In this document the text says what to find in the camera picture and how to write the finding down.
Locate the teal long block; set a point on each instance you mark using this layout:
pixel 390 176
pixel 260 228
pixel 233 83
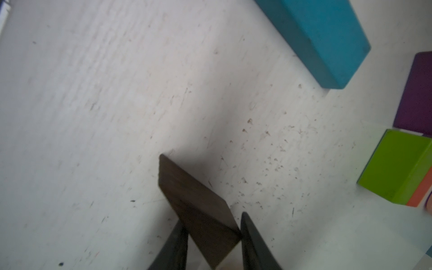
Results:
pixel 326 35

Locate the brown triangle block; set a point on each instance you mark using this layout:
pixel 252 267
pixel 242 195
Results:
pixel 206 216

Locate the purple triangle block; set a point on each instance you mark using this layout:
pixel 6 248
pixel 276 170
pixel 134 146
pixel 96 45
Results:
pixel 415 108

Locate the red rectangular block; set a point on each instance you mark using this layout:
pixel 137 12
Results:
pixel 422 192

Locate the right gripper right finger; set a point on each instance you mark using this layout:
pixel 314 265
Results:
pixel 256 254

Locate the green rectangular block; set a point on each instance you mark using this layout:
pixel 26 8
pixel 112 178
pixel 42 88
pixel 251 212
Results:
pixel 397 166

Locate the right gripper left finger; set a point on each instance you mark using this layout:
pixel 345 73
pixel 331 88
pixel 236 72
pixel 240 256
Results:
pixel 173 255

